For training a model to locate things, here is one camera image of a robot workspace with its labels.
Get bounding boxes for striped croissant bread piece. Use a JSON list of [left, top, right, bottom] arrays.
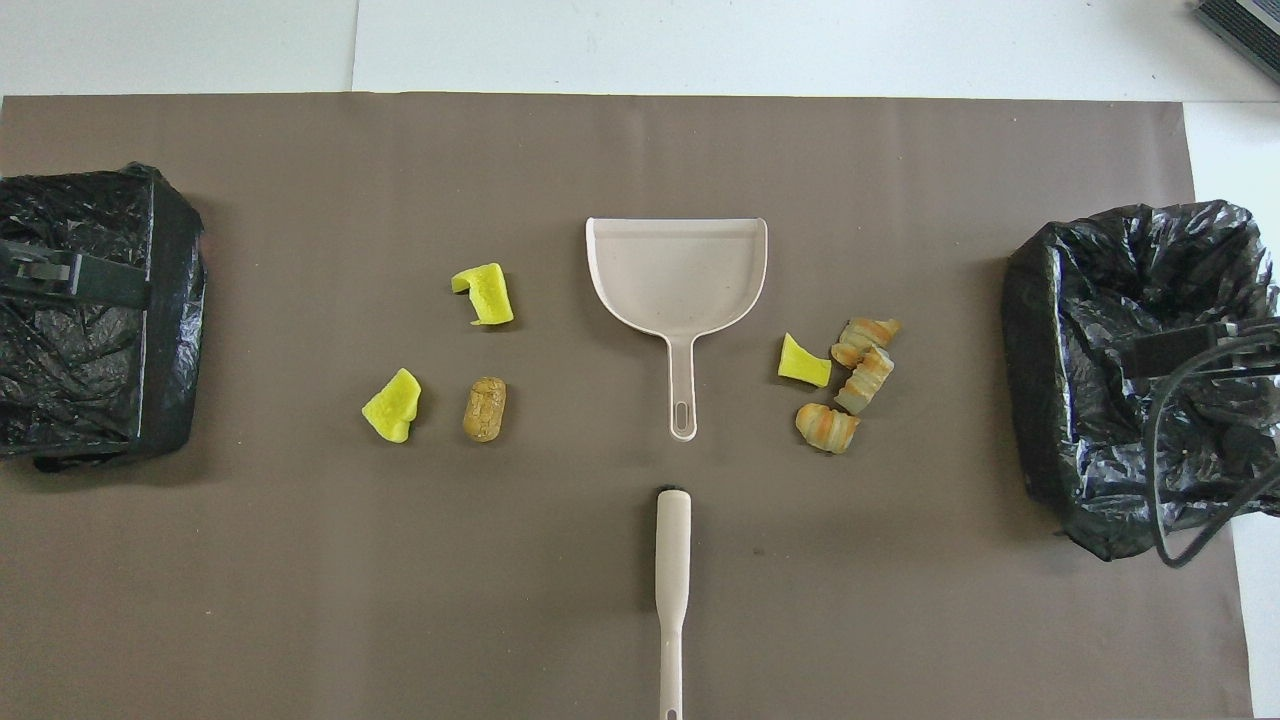
[[830, 317, 902, 369], [834, 346, 896, 416], [795, 402, 861, 456]]

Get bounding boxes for chunky yellow sponge piece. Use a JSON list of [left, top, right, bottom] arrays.
[[361, 367, 423, 444]]

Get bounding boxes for small yellow sponge wedge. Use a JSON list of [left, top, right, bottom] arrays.
[[777, 332, 833, 389]]

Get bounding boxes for notched yellow sponge piece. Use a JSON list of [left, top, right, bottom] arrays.
[[450, 262, 516, 328]]

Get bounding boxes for brown cork-like cylinder piece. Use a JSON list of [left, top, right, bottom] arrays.
[[462, 376, 508, 443]]

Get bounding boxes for beige plastic dustpan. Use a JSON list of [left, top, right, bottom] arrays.
[[585, 216, 769, 442]]

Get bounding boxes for beige hand brush black bristles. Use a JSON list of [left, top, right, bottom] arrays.
[[654, 485, 693, 720]]

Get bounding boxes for taut black bag-lined bin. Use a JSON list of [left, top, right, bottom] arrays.
[[0, 162, 208, 473]]

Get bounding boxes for crumpled black bag-lined bin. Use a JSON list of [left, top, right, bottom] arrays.
[[1002, 200, 1280, 563]]

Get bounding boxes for dark grey ribbed device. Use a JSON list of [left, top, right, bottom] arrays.
[[1193, 0, 1280, 86]]

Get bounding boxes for brown paper table mat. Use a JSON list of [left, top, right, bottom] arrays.
[[0, 93, 1256, 720]]

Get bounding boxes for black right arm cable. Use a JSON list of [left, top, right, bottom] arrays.
[[1143, 318, 1280, 569]]

